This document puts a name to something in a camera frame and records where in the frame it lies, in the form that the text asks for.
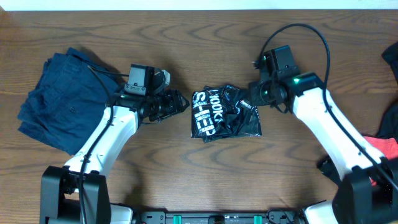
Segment black printed cycling jersey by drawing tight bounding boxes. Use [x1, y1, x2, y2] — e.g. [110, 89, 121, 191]
[191, 85, 262, 142]

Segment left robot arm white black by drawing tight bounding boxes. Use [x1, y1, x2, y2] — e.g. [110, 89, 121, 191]
[39, 90, 190, 223]

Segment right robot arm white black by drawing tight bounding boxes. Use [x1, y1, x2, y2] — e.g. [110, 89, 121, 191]
[249, 72, 397, 223]

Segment black garment in pile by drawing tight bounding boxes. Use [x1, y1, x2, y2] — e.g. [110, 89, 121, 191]
[317, 156, 341, 186]

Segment folded navy blue shirt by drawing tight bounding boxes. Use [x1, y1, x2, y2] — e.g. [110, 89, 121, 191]
[17, 48, 119, 155]

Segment black garment at right edge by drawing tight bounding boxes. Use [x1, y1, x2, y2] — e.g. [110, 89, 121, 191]
[376, 42, 398, 139]

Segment red garment in pile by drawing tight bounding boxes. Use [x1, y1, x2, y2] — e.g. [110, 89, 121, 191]
[363, 136, 398, 187]

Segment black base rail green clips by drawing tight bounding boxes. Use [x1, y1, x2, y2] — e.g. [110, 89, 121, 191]
[131, 208, 308, 224]

